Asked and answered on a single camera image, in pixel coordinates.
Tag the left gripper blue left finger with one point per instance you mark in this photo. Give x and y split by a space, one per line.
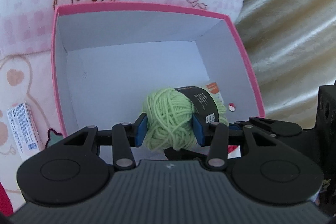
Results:
127 135

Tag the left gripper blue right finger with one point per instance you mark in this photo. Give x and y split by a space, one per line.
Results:
214 135

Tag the clear dental floss box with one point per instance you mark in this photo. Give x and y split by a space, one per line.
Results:
215 91

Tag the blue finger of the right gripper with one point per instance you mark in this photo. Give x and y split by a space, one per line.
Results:
279 128

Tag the beige satin bed sheet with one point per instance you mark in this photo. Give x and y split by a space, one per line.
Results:
291 45

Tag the pink cardboard box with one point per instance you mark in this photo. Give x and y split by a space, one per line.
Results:
107 57

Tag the white toothpaste box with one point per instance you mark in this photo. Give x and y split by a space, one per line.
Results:
24 131

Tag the green yarn ball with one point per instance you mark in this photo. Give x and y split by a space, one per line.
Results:
169 116

